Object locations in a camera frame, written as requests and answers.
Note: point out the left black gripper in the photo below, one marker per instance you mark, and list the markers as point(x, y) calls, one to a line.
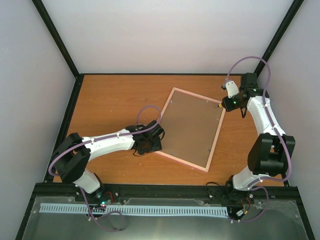
point(157, 146)

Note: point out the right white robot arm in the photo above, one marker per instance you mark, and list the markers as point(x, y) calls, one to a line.
point(270, 155)

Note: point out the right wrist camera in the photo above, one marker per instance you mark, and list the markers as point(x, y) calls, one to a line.
point(231, 88)

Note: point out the light blue cable duct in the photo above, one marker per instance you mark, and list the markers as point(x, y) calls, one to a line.
point(136, 210)

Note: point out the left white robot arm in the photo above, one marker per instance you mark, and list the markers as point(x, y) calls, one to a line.
point(70, 159)

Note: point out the metal base plate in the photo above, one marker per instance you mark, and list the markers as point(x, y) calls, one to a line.
point(273, 220)

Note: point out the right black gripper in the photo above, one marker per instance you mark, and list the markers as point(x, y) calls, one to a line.
point(228, 107)

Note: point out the pink picture frame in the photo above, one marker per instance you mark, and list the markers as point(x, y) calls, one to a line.
point(192, 126)

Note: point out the black aluminium rail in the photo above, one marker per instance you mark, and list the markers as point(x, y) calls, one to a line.
point(208, 193)

